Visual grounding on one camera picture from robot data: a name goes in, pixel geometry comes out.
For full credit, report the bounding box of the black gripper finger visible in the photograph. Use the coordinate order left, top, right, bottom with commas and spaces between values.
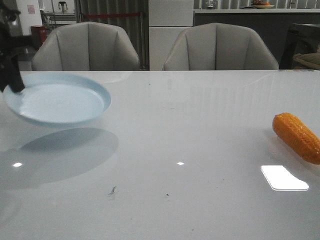
0, 55, 25, 93

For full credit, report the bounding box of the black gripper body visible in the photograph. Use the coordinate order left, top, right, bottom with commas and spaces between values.
0, 3, 21, 70

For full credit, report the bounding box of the light blue round plate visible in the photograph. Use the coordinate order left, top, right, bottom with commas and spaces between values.
3, 71, 112, 127

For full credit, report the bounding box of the orange corn cob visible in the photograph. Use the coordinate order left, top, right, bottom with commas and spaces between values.
272, 112, 320, 165

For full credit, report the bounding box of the red trash bin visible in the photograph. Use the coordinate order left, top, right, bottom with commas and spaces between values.
30, 25, 47, 50

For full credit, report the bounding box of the left grey upholstered chair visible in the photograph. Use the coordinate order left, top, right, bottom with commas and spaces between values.
31, 21, 140, 71

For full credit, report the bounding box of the grey upholstered chair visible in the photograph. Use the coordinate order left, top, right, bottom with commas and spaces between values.
31, 21, 140, 71
163, 23, 279, 71

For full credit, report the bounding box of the white cabinet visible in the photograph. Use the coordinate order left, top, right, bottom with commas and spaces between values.
148, 0, 194, 71

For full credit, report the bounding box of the right grey upholstered chair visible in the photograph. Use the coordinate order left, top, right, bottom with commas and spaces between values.
163, 23, 279, 71

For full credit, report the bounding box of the fruit bowl on counter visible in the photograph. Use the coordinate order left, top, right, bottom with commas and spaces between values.
251, 0, 274, 9

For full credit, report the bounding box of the grey counter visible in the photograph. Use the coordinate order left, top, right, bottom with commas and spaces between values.
193, 8, 320, 66

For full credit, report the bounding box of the beige cushion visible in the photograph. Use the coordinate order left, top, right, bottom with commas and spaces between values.
292, 52, 320, 70

